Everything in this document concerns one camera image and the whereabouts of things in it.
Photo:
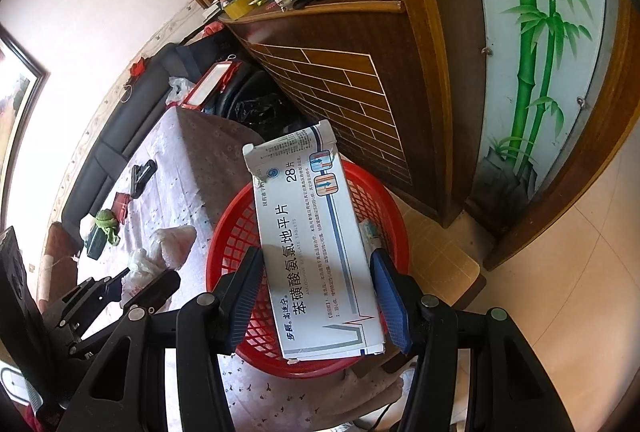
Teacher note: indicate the floral tablecloth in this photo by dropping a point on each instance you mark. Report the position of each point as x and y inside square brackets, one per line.
[190, 152]

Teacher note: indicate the black plastic bag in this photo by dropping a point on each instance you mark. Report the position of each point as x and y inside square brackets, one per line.
[260, 109]

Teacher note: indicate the wooden brick-pattern cabinet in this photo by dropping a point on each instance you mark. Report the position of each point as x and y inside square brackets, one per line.
[350, 87]

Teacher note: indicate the white plastic bag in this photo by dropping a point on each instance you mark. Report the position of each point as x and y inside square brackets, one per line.
[179, 88]

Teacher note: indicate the black sofa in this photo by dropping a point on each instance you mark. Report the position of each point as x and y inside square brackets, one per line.
[115, 127]

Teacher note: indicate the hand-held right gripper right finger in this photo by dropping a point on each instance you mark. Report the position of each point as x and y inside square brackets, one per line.
[392, 307]

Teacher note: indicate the white blue medicine box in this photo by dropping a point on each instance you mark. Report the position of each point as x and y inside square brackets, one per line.
[310, 237]

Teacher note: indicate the bamboo painted glass panel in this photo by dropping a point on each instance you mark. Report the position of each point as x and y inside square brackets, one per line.
[550, 62]

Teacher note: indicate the green cloth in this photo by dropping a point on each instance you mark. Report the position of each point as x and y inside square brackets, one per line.
[106, 219]

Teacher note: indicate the red cloth item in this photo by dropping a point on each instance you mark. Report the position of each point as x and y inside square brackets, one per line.
[137, 67]

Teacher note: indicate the yellow box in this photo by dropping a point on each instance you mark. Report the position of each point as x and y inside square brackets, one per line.
[242, 7]

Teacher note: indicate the black toy pistol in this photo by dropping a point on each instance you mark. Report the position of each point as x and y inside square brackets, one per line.
[142, 174]

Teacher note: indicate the brown armchair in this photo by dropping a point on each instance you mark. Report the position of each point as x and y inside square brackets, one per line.
[55, 252]

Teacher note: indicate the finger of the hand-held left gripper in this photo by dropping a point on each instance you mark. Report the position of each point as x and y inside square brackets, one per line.
[155, 287]
[85, 302]

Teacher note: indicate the dark green tissue box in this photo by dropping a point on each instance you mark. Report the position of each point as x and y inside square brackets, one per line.
[95, 244]

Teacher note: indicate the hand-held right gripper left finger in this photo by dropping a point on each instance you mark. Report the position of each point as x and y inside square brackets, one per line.
[245, 307]

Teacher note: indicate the red framed white box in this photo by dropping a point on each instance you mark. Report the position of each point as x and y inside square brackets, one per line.
[210, 84]

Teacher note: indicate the red plastic basket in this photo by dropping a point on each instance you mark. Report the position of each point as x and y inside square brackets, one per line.
[320, 368]

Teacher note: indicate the framed painting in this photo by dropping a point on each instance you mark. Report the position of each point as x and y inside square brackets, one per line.
[20, 112]

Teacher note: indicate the red pouch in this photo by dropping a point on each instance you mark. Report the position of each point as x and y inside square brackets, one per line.
[121, 202]

